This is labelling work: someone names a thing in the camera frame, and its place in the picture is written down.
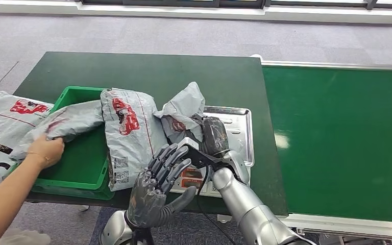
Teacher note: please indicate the green conveyor belt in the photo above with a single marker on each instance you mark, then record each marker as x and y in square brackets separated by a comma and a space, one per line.
[334, 135]

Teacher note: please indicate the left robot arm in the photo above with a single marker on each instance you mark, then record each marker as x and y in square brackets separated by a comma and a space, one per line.
[114, 230]

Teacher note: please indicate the white window sill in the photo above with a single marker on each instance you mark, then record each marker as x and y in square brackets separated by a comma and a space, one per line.
[182, 13]

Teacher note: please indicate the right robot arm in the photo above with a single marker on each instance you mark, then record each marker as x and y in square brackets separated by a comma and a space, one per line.
[250, 209]

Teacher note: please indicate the person's forearm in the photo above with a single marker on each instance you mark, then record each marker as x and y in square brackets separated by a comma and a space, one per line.
[3, 203]

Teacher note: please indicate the grey package red logo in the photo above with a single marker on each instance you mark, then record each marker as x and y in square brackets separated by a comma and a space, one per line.
[0, 125]

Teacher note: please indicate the pale plastic bag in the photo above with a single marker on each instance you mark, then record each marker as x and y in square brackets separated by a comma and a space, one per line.
[20, 238]

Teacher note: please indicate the weighing scale with metal tray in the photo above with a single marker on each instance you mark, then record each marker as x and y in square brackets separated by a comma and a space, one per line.
[238, 135]

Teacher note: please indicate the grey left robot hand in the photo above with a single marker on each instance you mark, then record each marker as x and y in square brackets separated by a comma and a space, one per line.
[148, 199]

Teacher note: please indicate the grey package with QR codes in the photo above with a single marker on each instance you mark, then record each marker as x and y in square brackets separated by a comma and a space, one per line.
[131, 148]

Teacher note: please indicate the grey package red print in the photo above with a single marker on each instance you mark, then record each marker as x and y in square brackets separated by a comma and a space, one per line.
[186, 101]

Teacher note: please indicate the green plastic basket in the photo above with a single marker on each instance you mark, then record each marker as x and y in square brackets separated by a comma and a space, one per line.
[77, 162]

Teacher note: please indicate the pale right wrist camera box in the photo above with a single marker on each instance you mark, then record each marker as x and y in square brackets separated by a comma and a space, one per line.
[189, 143]

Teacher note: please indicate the person's hand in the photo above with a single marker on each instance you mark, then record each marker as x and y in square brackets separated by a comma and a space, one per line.
[47, 150]

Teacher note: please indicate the plain grey soft package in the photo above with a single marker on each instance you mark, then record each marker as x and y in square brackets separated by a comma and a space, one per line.
[71, 121]

